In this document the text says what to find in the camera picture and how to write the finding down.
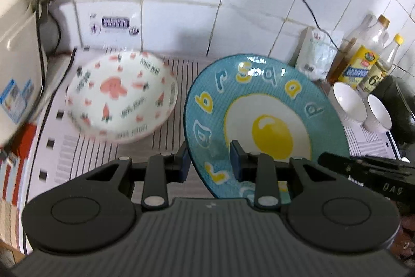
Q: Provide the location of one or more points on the blue white wall sticker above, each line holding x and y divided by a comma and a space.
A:
115, 22

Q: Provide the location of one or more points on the striped white table cover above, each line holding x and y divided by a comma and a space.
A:
97, 160

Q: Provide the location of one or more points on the clear vinegar bottle yellow cap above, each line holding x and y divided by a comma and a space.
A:
377, 72

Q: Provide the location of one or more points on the dark cooking pot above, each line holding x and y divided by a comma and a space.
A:
392, 121

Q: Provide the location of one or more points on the yellow label oil bottle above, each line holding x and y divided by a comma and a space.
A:
360, 66

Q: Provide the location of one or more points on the white bowl with dark rim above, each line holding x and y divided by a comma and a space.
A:
347, 101
377, 113

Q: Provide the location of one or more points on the person's right hand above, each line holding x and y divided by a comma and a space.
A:
408, 231

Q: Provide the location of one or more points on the glass pot lid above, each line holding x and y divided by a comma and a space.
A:
409, 101

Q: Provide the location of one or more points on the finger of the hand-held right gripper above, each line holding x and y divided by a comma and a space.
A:
340, 165

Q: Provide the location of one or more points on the white carrot print plate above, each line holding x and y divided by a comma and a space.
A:
129, 108

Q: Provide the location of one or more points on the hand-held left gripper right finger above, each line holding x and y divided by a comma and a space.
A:
235, 160

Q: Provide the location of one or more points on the white kitchen appliance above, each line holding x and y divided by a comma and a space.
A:
19, 53

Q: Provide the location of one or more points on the red patterned cloth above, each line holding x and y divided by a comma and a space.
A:
16, 160

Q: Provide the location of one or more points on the white plastic salt bag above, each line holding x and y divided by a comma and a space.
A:
316, 53

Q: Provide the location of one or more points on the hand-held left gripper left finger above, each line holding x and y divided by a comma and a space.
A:
184, 164

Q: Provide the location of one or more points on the blue fried egg print plate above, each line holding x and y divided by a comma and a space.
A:
210, 121

